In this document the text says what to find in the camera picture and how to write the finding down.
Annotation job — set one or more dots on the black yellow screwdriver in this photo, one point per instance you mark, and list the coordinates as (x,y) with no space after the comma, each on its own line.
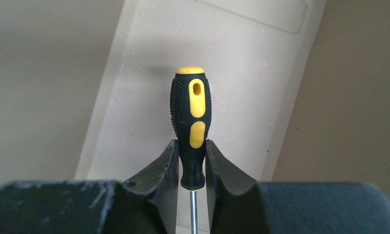
(191,114)

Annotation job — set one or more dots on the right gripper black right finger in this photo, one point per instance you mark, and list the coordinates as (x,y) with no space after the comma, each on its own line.
(239,204)

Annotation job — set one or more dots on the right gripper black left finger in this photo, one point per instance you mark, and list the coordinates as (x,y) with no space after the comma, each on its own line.
(146,203)

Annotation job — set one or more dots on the tan plastic toolbox with lid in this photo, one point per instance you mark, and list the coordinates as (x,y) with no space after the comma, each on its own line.
(300,88)

